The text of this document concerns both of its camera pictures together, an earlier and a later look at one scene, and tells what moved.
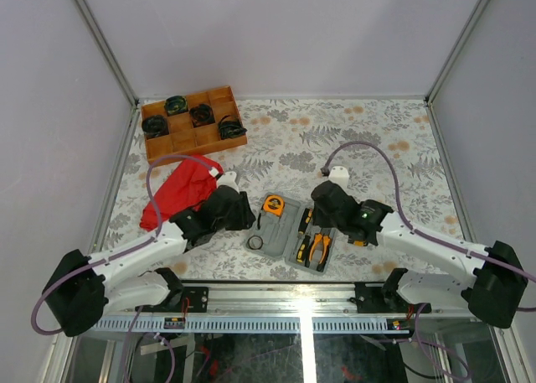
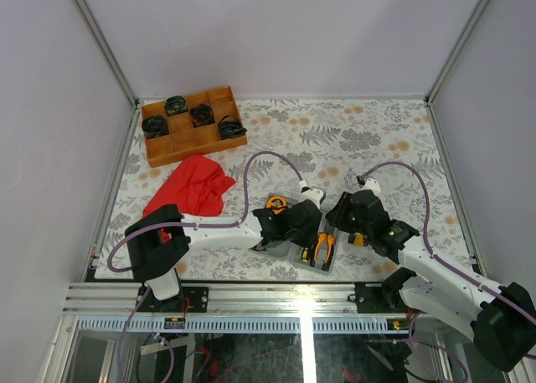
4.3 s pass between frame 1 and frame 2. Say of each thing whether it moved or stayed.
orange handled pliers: moved
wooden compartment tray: stayed
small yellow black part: stayed
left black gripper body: moved
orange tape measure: stayed
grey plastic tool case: stayed
